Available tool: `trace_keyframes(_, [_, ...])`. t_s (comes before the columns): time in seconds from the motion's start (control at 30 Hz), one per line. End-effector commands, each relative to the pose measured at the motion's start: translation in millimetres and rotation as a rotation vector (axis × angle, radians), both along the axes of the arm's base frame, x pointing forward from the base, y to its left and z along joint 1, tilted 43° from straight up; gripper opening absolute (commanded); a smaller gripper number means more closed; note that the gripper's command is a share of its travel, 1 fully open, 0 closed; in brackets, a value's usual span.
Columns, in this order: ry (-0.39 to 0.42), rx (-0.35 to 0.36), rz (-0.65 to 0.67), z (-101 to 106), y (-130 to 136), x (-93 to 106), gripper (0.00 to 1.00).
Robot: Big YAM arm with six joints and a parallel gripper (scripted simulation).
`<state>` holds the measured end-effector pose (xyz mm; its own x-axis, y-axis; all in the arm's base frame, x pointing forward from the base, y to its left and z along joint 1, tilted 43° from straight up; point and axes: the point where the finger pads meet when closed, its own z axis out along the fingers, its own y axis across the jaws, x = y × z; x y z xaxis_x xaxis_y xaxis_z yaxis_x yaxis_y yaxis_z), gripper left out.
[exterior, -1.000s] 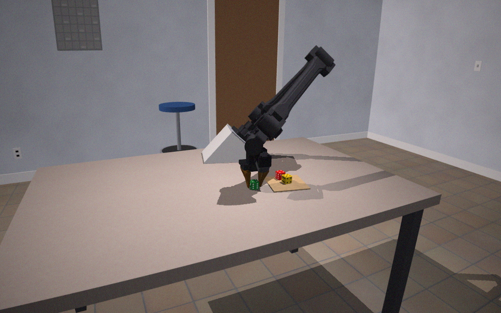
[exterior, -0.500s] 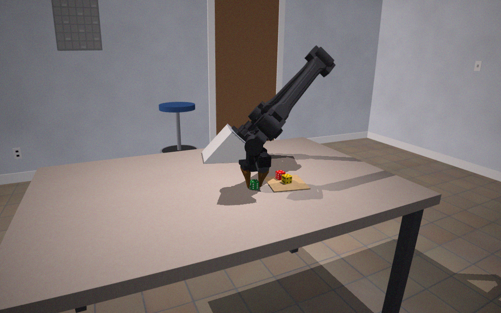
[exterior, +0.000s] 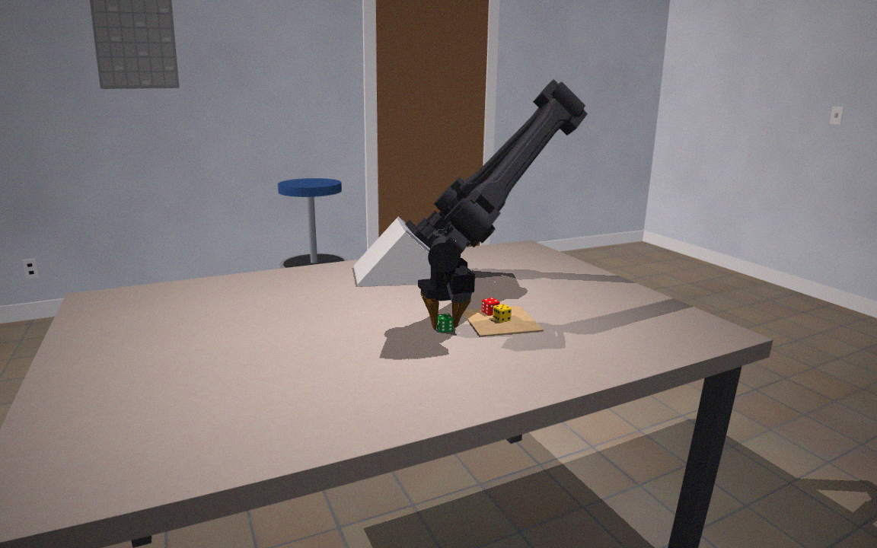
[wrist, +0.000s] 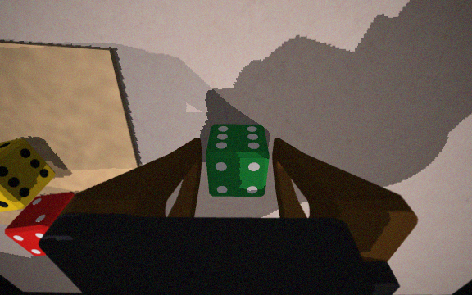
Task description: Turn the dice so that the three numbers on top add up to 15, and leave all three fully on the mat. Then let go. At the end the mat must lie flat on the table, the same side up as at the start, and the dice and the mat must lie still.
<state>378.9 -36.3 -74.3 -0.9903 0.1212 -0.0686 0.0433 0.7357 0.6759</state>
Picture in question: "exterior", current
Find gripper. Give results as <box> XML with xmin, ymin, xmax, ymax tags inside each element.
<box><xmin>418</xmin><ymin>279</ymin><xmax>471</xmax><ymax>330</ymax></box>

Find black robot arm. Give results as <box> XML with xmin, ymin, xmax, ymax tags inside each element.
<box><xmin>405</xmin><ymin>80</ymin><xmax>587</xmax><ymax>303</ymax></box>

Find tan mat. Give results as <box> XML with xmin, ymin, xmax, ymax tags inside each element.
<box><xmin>463</xmin><ymin>306</ymin><xmax>544</xmax><ymax>337</ymax></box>

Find green dice with white pips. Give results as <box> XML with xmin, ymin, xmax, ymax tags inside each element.
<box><xmin>436</xmin><ymin>314</ymin><xmax>454</xmax><ymax>333</ymax></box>

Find yellow dice with black pips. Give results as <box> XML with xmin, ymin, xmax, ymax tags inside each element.
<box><xmin>493</xmin><ymin>304</ymin><xmax>512</xmax><ymax>323</ymax></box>

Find red dice with white pips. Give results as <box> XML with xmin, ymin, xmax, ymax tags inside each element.
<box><xmin>482</xmin><ymin>298</ymin><xmax>499</xmax><ymax>315</ymax></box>

